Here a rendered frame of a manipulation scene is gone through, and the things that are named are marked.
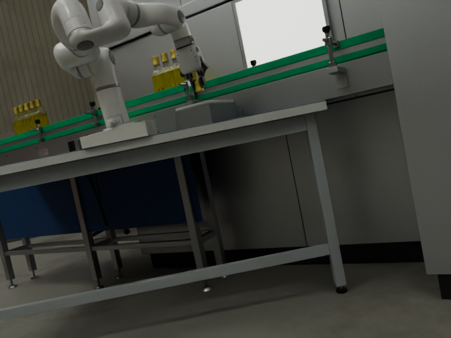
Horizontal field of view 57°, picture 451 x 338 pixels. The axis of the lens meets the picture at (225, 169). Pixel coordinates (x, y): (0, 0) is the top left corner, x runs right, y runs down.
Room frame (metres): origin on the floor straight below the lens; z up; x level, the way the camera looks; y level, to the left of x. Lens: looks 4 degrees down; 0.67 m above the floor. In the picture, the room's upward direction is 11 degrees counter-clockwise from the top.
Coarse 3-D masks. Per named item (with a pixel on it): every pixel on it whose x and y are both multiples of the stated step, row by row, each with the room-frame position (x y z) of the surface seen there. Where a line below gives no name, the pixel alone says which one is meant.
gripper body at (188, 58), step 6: (180, 48) 1.64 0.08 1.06; (186, 48) 1.64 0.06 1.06; (192, 48) 1.63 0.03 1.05; (198, 48) 1.65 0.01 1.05; (180, 54) 1.66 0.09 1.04; (186, 54) 1.65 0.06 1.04; (192, 54) 1.64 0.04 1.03; (198, 54) 1.64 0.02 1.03; (180, 60) 1.67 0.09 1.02; (186, 60) 1.66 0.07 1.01; (192, 60) 1.65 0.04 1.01; (198, 60) 1.64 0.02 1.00; (204, 60) 1.67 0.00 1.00; (180, 66) 1.69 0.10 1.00; (186, 66) 1.67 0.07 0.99; (192, 66) 1.66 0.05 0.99; (198, 66) 1.65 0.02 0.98; (186, 72) 1.68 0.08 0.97
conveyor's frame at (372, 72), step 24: (312, 72) 1.66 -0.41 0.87; (360, 72) 1.57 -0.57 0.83; (384, 72) 1.53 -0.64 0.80; (240, 96) 1.84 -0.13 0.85; (264, 96) 1.78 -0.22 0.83; (288, 96) 1.72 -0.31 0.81; (312, 96) 1.67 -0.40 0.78; (336, 96) 1.63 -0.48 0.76; (144, 120) 2.00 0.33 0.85; (168, 120) 1.93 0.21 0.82; (48, 144) 2.37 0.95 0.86
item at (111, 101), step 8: (112, 88) 1.60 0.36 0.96; (120, 88) 1.64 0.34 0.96; (104, 96) 1.59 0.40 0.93; (112, 96) 1.60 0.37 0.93; (120, 96) 1.62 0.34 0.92; (104, 104) 1.60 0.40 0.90; (112, 104) 1.60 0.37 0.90; (120, 104) 1.61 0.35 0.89; (104, 112) 1.61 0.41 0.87; (112, 112) 1.60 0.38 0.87; (120, 112) 1.61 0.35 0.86; (104, 120) 1.63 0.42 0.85; (112, 120) 1.59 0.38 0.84; (120, 120) 1.60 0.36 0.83; (128, 120) 1.63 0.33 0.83; (112, 128) 1.59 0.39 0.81
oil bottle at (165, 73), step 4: (164, 68) 2.07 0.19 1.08; (168, 68) 2.06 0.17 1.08; (160, 72) 2.08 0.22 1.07; (164, 72) 2.07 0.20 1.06; (168, 72) 2.06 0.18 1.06; (164, 76) 2.07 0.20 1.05; (168, 76) 2.06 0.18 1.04; (164, 80) 2.07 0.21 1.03; (168, 80) 2.06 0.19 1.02; (164, 84) 2.07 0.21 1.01; (168, 84) 2.06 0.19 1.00; (172, 84) 2.06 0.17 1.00; (164, 88) 2.08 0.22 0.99; (168, 88) 2.06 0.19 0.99
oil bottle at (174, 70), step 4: (176, 64) 2.04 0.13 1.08; (172, 68) 2.04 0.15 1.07; (176, 68) 2.03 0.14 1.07; (172, 72) 2.04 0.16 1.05; (176, 72) 2.04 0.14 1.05; (180, 72) 2.03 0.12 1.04; (172, 76) 2.05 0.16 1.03; (176, 76) 2.04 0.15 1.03; (180, 76) 2.03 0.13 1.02; (172, 80) 2.05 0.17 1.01; (176, 80) 2.04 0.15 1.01; (180, 80) 2.03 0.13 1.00; (176, 84) 2.04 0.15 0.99
